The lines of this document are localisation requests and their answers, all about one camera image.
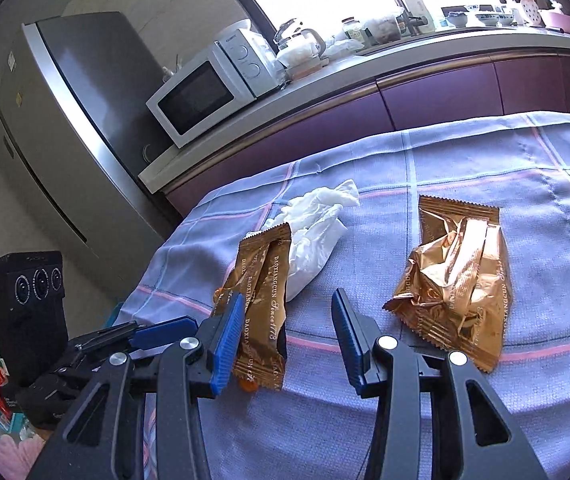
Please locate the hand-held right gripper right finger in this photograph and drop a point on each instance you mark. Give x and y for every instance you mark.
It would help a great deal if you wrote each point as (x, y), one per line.
(352, 345)

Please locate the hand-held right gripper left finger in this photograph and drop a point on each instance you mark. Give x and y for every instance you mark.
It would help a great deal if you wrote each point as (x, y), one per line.
(227, 345)

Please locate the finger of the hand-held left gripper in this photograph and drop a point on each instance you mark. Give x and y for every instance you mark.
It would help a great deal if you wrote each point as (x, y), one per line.
(105, 340)
(165, 332)

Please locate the narrow gold wrapper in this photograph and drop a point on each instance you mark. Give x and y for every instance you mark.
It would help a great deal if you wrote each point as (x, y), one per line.
(260, 270)

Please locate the white tissue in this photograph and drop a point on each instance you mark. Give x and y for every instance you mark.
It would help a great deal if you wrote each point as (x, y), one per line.
(315, 230)

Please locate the wide gold wrapper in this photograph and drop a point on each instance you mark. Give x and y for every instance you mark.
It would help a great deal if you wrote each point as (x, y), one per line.
(455, 280)

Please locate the blue checked tablecloth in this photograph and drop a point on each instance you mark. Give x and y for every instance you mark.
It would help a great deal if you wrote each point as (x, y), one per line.
(465, 410)

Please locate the grey refrigerator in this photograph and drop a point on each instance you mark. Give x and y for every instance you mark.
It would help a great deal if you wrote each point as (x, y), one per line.
(75, 125)

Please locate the white microwave oven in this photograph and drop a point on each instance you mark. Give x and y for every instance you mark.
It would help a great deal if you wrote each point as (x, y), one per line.
(195, 95)

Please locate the purple base cabinets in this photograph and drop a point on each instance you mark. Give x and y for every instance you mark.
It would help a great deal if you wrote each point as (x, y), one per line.
(415, 110)

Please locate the beige kitchen countertop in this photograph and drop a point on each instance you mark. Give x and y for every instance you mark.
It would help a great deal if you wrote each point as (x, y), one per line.
(365, 67)

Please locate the white plastic bag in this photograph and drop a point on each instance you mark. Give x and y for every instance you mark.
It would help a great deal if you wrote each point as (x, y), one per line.
(343, 47)

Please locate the glass kettle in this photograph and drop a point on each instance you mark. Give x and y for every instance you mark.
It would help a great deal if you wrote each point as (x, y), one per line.
(300, 47)

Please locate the glass jar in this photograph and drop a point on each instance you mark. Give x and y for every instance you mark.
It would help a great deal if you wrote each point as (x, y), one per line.
(350, 29)

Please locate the clear food container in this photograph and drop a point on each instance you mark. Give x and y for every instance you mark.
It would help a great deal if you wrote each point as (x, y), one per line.
(382, 27)

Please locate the white dish soap bottle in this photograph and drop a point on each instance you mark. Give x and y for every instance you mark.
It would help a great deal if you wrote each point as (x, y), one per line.
(417, 10)

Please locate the blue patterned bowl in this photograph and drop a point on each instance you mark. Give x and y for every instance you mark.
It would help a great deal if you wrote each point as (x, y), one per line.
(487, 18)
(456, 17)

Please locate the dotted white utensil holder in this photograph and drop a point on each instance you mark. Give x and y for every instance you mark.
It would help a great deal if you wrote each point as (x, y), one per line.
(529, 12)

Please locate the pink bowl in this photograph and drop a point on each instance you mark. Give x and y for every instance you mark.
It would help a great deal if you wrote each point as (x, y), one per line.
(560, 20)

